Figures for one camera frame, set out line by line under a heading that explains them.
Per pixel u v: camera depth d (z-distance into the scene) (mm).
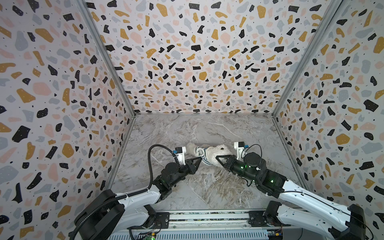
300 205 491
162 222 737
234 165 618
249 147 647
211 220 759
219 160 685
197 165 751
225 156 677
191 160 729
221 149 716
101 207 392
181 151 725
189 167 690
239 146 674
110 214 409
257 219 745
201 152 764
